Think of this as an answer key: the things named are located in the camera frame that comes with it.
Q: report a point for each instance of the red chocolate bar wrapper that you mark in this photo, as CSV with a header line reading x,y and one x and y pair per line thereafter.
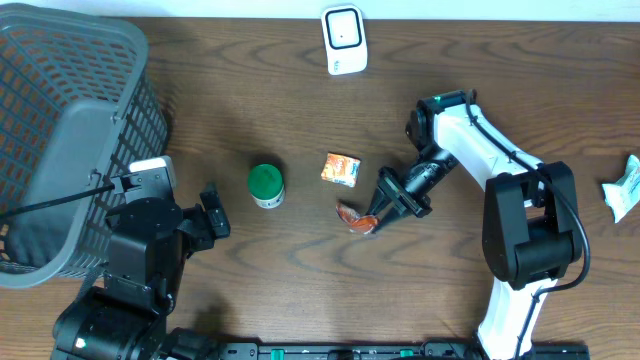
x,y
357,223

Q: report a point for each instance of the orange snack packet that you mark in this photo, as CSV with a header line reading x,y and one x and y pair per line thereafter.
x,y
341,169

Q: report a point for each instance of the teal white tissue pack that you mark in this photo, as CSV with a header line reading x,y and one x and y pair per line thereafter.
x,y
623,195

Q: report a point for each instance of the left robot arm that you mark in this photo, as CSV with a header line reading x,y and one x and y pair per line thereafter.
x,y
122,308

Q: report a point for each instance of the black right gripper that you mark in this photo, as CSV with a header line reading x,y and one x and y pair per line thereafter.
x,y
389,182

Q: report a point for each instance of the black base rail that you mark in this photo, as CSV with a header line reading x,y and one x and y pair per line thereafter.
x,y
400,351

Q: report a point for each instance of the grey plastic mesh basket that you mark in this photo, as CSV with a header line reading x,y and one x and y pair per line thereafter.
x,y
77,108

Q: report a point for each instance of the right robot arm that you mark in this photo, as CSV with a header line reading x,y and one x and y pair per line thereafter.
x,y
533,240

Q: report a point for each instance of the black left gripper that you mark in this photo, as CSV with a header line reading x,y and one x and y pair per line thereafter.
x,y
207,230

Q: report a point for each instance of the green lid white jar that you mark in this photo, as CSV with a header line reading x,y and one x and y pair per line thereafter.
x,y
266,186

